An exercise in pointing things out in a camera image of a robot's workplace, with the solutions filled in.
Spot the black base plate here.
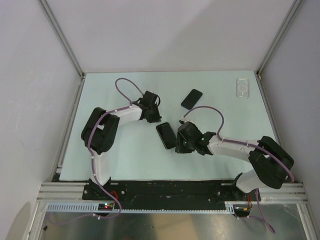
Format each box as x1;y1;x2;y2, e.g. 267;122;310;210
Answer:
82;180;257;211

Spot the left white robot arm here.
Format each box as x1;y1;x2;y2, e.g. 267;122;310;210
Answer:
80;98;162;200

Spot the aluminium corner post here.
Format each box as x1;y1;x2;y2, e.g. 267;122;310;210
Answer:
37;0;85;80
256;0;305;76

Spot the white slotted cable duct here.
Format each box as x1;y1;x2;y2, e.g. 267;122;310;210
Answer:
46;201;237;215

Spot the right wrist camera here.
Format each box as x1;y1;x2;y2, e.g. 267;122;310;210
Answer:
177;121;202;141

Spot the aluminium frame rail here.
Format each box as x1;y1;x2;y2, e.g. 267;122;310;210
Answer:
259;183;309;204

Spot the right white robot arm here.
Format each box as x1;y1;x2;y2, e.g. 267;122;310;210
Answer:
175;130;295;201

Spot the clear phone case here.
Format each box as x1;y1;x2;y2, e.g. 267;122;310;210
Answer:
235;78;250;99

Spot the dark blue smartphone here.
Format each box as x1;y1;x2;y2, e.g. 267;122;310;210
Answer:
180;89;203;110

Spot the right aluminium corner post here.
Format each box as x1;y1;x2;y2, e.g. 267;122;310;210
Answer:
256;0;305;76

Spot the left aluminium corner post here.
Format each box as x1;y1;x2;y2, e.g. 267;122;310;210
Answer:
37;0;85;80

